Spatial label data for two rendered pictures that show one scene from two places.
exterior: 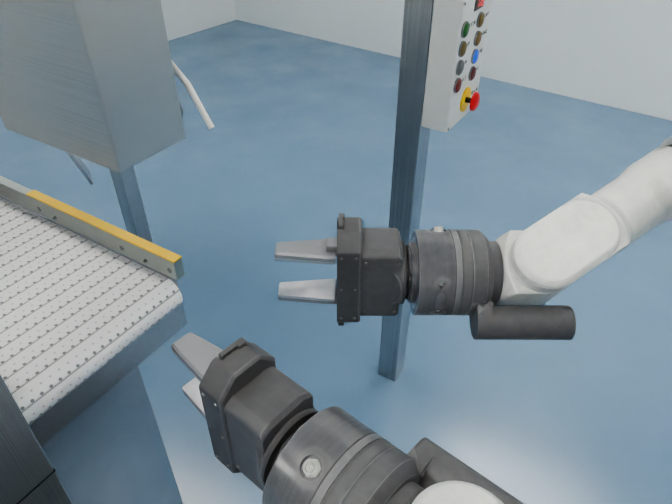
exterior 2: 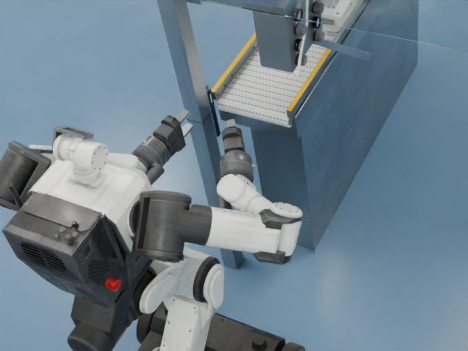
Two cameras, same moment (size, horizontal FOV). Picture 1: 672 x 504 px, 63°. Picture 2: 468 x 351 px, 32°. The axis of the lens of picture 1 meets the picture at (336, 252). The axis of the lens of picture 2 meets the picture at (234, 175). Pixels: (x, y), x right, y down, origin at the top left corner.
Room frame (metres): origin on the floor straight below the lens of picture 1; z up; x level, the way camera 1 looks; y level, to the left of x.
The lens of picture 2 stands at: (0.54, -1.64, 2.57)
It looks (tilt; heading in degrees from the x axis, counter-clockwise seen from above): 46 degrees down; 94
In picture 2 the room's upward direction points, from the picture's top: 12 degrees counter-clockwise
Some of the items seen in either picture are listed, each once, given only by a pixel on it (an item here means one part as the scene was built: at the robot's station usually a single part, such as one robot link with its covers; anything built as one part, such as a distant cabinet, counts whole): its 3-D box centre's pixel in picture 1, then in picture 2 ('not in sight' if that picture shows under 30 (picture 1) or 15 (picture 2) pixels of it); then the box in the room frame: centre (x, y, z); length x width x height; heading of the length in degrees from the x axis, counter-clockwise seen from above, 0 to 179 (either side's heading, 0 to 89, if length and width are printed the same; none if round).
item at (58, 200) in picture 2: not in sight; (90, 230); (0.08, -0.36, 1.11); 0.34 x 0.30 x 0.36; 148
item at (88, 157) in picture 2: not in sight; (82, 156); (0.12, -0.31, 1.32); 0.10 x 0.07 x 0.09; 148
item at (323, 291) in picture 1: (308, 294); not in sight; (0.44, 0.03, 0.96); 0.06 x 0.03 x 0.02; 90
